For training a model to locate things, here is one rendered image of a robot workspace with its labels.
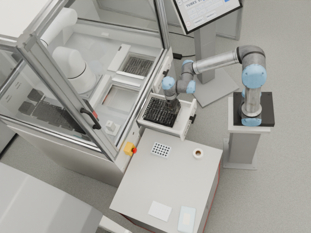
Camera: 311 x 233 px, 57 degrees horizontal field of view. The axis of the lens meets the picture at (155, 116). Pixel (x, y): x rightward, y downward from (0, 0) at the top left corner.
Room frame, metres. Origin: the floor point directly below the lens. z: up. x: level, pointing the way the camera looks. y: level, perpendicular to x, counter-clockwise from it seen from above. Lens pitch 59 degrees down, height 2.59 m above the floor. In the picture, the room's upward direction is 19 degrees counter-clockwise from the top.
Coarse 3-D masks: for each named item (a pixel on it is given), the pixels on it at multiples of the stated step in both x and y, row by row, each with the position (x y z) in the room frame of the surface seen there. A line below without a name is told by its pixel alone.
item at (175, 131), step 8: (152, 96) 1.23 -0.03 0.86; (160, 96) 1.19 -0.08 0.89; (144, 104) 1.17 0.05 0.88; (184, 104) 1.08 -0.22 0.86; (184, 112) 1.03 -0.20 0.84; (144, 120) 1.07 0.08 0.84; (184, 120) 0.97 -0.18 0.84; (152, 128) 0.98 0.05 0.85; (160, 128) 0.94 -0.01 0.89; (168, 128) 0.95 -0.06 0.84; (176, 128) 0.93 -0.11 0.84
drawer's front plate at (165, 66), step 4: (168, 56) 1.50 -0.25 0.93; (168, 60) 1.48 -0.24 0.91; (164, 64) 1.43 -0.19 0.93; (164, 68) 1.41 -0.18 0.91; (168, 68) 1.46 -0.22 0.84; (160, 72) 1.37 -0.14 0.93; (160, 76) 1.34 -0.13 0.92; (156, 80) 1.31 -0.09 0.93; (160, 80) 1.33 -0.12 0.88; (156, 84) 1.29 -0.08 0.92; (160, 84) 1.32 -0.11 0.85; (156, 88) 1.28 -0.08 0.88; (160, 88) 1.31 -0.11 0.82; (156, 92) 1.27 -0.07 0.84
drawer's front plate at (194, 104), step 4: (192, 104) 1.01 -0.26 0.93; (196, 104) 1.05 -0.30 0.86; (192, 108) 0.99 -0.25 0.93; (188, 112) 0.97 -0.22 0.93; (192, 112) 0.98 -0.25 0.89; (188, 116) 0.93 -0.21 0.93; (188, 120) 0.92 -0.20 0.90; (184, 124) 0.89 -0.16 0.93; (188, 124) 0.91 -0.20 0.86; (184, 128) 0.86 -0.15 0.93; (188, 128) 0.91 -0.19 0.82; (180, 132) 0.84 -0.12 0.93; (184, 132) 0.85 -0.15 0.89; (180, 136) 0.83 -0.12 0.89; (184, 136) 0.84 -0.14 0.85
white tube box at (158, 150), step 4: (156, 144) 0.89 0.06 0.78; (160, 144) 0.87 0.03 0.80; (152, 148) 0.86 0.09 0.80; (156, 148) 0.85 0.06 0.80; (160, 148) 0.85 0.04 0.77; (164, 148) 0.83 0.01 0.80; (168, 148) 0.83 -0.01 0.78; (152, 152) 0.83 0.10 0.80; (156, 152) 0.82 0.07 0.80; (160, 152) 0.82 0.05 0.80; (164, 152) 0.81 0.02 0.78; (168, 152) 0.80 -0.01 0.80; (160, 156) 0.79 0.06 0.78; (164, 156) 0.78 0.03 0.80; (168, 156) 0.78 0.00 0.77
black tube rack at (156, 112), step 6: (150, 102) 1.17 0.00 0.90; (156, 102) 1.15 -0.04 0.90; (162, 102) 1.13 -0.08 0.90; (150, 108) 1.12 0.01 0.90; (156, 108) 1.10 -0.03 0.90; (162, 108) 1.08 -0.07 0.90; (144, 114) 1.09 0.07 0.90; (150, 114) 1.09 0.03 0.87; (156, 114) 1.05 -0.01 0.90; (162, 114) 1.03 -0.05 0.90; (168, 114) 1.02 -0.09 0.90; (150, 120) 1.04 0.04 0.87; (156, 120) 1.00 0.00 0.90; (162, 120) 0.99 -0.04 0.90; (168, 120) 0.97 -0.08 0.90; (174, 120) 0.97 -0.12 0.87; (168, 126) 0.95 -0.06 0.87
